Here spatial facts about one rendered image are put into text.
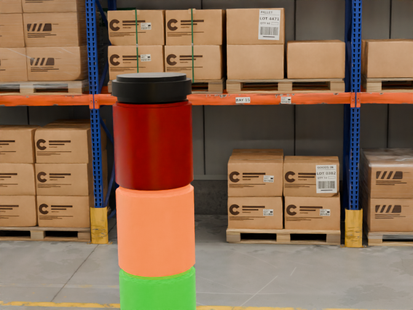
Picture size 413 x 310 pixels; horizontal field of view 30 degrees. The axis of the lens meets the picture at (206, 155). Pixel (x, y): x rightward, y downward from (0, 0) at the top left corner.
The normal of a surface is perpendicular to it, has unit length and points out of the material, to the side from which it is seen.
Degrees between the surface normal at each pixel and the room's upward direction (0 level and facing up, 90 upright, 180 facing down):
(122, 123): 90
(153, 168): 90
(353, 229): 90
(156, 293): 90
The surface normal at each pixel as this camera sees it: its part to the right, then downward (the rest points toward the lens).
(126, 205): -0.69, 0.14
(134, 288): -0.47, 0.16
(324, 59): -0.07, 0.23
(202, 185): -0.13, -0.67
